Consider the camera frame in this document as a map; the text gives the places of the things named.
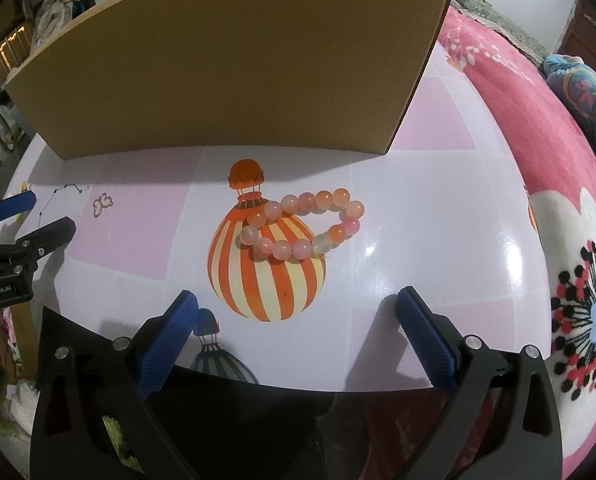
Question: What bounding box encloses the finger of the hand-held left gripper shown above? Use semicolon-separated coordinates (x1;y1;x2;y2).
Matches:
0;216;77;275
0;189;37;241

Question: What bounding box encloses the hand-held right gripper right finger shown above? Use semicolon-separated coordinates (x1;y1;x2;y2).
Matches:
395;286;564;480

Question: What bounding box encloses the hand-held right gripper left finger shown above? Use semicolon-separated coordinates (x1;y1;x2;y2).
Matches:
29;290;199;480

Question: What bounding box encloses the thin beaded chain necklace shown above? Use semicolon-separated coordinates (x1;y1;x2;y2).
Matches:
38;184;86;221

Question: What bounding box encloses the gold knot charm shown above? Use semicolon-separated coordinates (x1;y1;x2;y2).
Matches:
92;192;116;218

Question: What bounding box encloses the pink orange bead bracelet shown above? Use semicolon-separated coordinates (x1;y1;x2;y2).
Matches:
235;187;366;262

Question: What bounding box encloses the brown cardboard box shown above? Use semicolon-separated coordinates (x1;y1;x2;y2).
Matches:
4;0;454;161

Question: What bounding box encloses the green plush slipper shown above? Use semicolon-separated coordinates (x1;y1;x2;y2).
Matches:
100;412;146;476

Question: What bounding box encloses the balloon print table sheet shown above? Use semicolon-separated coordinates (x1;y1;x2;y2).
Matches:
0;35;561;393

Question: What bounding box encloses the pile of clothes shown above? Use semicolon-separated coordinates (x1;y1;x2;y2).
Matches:
20;0;121;48

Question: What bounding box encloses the pink floral blanket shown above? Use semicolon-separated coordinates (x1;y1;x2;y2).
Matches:
435;7;596;480

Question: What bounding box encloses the grey green cushion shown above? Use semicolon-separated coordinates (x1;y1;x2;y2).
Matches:
448;0;549;66

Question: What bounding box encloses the brown wooden door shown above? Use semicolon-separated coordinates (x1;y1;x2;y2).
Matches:
558;0;596;86

